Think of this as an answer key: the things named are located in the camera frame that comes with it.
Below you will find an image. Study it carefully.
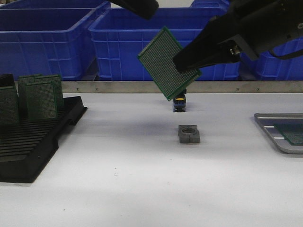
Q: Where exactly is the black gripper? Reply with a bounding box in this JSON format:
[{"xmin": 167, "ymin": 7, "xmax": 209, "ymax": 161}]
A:
[{"xmin": 173, "ymin": 0, "xmax": 303, "ymax": 72}]

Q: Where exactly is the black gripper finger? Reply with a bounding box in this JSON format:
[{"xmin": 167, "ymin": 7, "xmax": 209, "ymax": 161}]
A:
[{"xmin": 109, "ymin": 0, "xmax": 159, "ymax": 20}]

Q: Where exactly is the green perforated circuit board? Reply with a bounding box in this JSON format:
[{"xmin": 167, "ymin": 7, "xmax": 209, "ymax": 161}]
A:
[{"xmin": 274, "ymin": 123, "xmax": 303, "ymax": 146}]

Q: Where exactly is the silver metal tray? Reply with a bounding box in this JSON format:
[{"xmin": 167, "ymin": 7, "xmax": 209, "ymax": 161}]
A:
[{"xmin": 254, "ymin": 113, "xmax": 303, "ymax": 155}]

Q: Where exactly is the green board in rack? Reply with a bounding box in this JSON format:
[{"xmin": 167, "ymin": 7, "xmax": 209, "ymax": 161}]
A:
[{"xmin": 25, "ymin": 82, "xmax": 58, "ymax": 122}]

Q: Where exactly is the rear green rack board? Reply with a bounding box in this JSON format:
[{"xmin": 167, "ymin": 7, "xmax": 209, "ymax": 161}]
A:
[{"xmin": 18, "ymin": 74, "xmax": 64, "ymax": 111}]

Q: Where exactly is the left green rack board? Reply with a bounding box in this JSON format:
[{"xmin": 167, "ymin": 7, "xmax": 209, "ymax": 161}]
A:
[{"xmin": 0, "ymin": 86, "xmax": 19, "ymax": 126}]

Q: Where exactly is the black slotted board rack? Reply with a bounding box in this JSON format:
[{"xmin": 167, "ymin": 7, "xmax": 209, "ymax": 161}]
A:
[{"xmin": 0, "ymin": 73, "xmax": 88, "ymax": 183}]

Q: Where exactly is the centre blue plastic crate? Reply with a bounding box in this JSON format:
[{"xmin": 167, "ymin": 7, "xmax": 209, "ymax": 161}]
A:
[{"xmin": 88, "ymin": 8, "xmax": 242, "ymax": 81}]

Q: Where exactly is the right rear blue crate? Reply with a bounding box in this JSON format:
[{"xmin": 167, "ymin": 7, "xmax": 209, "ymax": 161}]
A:
[{"xmin": 190, "ymin": 0, "xmax": 230, "ymax": 9}]

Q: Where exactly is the right front blue crate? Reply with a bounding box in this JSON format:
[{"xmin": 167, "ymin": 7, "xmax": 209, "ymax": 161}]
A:
[{"xmin": 240, "ymin": 52, "xmax": 303, "ymax": 81}]

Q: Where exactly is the red emergency stop button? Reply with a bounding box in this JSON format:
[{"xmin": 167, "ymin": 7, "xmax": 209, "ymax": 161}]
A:
[{"xmin": 173, "ymin": 89, "xmax": 187, "ymax": 113}]

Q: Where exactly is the grey metal clamp block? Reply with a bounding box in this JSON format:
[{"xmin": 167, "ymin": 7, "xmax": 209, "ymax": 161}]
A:
[{"xmin": 178, "ymin": 125, "xmax": 201, "ymax": 144}]

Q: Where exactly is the left front blue crate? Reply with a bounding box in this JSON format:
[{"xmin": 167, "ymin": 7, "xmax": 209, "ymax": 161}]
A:
[{"xmin": 0, "ymin": 8, "xmax": 97, "ymax": 80}]

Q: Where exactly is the left rear blue crate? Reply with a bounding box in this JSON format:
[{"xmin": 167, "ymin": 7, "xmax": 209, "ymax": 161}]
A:
[{"xmin": 0, "ymin": 0, "xmax": 111, "ymax": 12}]

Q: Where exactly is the steel table edge rail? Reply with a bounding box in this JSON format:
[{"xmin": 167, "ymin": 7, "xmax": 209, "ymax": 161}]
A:
[{"xmin": 62, "ymin": 81, "xmax": 303, "ymax": 94}]

